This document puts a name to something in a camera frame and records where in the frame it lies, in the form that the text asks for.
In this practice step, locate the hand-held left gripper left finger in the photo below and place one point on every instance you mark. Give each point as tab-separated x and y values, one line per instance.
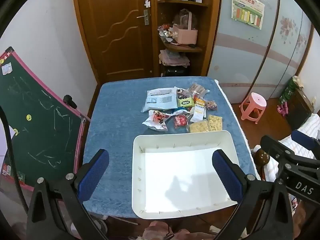
96	170

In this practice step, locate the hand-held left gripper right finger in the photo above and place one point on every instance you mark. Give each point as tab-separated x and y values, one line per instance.
226	178

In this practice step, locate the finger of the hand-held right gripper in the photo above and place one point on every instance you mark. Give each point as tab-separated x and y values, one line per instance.
303	139
277	148

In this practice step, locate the white plastic tray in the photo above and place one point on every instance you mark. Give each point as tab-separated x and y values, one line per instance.
180	170

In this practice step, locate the clear yellow chips packet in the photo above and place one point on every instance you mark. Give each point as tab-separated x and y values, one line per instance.
198	127
215	123

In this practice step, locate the orange and white snack packet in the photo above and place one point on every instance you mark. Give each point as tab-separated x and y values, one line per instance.
199	111

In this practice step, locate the small red snack packet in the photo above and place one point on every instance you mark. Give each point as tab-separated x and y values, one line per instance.
181	120

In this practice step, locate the red and white bread packet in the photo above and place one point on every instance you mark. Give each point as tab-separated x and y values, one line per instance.
157	120

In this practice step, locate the green snack packet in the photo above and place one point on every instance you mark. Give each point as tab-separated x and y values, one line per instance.
185	102

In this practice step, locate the clear sausage snack packet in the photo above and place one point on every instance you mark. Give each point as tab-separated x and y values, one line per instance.
198	89

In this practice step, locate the dark bean snack packet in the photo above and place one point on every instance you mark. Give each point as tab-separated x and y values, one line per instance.
184	93

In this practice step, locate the light blue packet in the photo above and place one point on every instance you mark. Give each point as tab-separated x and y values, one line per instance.
160	100

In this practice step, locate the striped bedding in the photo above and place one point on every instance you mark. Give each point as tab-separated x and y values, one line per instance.
310	125

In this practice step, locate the brown round bottle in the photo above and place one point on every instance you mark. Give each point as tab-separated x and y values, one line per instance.
261	158

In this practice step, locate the dark wooden cabinet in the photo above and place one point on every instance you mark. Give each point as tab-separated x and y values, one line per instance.
300	107

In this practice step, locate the pink toy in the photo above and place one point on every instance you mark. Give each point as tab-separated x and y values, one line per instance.
282	110

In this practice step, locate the pink plastic stool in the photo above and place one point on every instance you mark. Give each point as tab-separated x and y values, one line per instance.
253	103

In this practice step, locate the green printed bag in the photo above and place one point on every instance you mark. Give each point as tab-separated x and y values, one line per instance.
288	90

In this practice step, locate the blue plush tablecloth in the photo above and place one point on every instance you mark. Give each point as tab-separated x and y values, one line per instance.
117	120

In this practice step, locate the black clamp knob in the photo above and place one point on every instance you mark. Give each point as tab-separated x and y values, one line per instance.
70	101

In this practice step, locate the pink floral cloth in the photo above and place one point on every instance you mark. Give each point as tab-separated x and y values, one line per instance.
160	231

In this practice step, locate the grey sliding wardrobe doors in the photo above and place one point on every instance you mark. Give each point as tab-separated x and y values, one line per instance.
250	55

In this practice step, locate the pile of folded cloths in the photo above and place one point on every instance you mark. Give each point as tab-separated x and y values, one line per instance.
173	58

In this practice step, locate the brown wooden door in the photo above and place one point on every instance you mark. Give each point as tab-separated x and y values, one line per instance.
117	30

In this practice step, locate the heap of small wrapped things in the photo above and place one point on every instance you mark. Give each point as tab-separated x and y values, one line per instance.
165	32

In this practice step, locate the white door hook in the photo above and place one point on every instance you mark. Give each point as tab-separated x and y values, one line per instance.
147	3

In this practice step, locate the green chalkboard with pink frame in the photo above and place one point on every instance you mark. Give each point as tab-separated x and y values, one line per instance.
32	120

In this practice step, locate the wall poster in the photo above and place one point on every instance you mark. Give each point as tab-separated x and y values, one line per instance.
247	7

